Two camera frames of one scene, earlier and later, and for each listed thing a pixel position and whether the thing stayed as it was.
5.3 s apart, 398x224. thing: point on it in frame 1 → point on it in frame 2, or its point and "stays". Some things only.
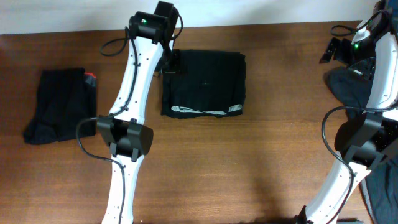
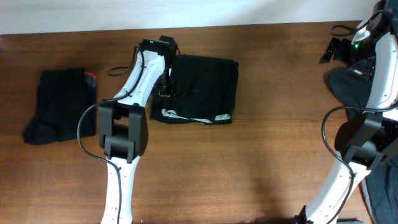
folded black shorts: (65, 96) stays
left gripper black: (175, 66) → (172, 91)
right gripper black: (343, 46) stays
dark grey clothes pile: (379, 188) stays
